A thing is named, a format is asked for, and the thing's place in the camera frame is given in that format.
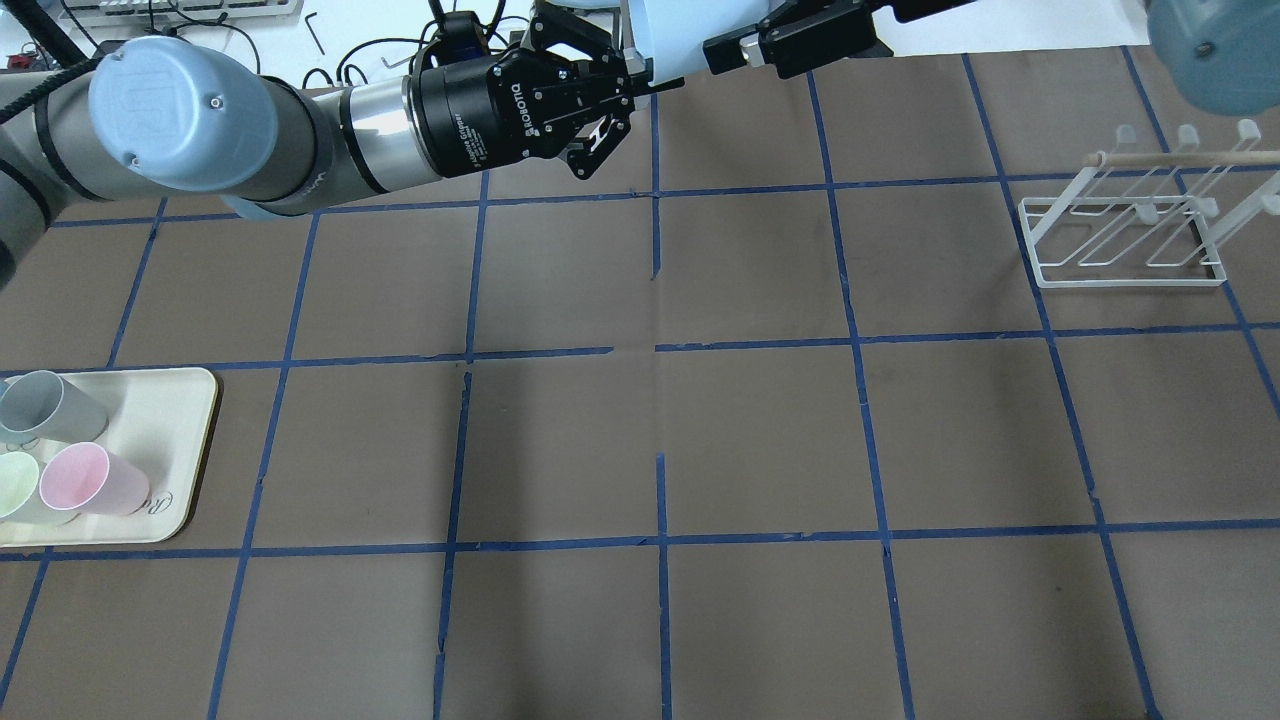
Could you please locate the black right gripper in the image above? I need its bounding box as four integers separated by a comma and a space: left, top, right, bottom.
701, 1, 968, 79

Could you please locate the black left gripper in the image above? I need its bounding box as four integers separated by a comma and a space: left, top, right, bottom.
408, 12, 686, 179

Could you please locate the light blue ikea cup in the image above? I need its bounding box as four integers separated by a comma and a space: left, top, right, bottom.
621, 1, 781, 85

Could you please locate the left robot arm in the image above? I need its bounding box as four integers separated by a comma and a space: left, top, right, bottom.
1, 1, 677, 282

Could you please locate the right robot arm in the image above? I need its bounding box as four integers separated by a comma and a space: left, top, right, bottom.
694, 1, 1279, 117

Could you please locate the pink cup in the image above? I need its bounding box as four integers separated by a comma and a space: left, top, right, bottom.
38, 442, 150, 516

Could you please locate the grey cup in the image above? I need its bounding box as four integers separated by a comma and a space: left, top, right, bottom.
1, 372, 109, 445

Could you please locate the cream plastic tray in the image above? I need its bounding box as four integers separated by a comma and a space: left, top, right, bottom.
1, 368, 221, 551

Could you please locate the white wire cup rack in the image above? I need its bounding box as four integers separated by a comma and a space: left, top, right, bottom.
1016, 119, 1277, 290

